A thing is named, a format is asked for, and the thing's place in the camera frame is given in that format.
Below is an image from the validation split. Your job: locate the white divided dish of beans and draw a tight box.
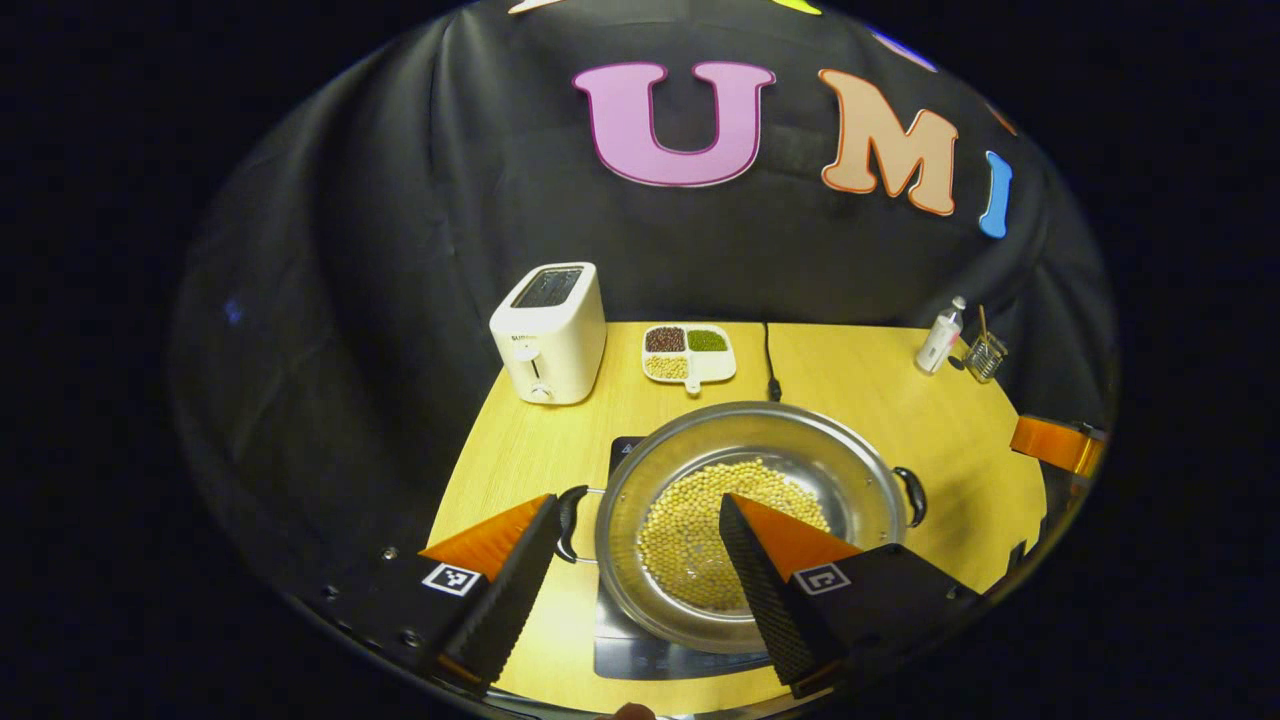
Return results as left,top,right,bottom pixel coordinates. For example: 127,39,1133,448
640,322,739,396

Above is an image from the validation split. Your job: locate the black induction cooktop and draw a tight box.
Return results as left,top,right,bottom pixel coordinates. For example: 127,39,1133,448
592,435,803,683

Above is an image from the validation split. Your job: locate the white toaster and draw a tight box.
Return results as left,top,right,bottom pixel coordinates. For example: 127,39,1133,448
488,261,609,407

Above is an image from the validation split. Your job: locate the ribbed glass cup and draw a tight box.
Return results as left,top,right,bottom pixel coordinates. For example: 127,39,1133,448
963,330,1010,386

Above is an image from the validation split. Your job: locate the black power cable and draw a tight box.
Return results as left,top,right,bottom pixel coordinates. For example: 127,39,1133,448
761,321,784,404

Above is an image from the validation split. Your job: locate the pile of yellow soybeans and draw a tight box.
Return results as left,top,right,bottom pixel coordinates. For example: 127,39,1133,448
636,458,832,614

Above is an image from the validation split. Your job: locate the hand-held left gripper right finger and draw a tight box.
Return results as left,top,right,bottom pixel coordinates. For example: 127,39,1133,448
717,491,987,700

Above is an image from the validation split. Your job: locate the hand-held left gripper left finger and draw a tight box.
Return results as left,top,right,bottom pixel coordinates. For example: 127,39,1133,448
300,492,564,697

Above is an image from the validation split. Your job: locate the clear bottle with pink label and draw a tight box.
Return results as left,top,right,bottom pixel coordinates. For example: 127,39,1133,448
914,295,969,377

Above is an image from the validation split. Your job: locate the steel pot with black handles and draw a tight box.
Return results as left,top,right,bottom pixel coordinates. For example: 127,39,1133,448
555,400,929,657

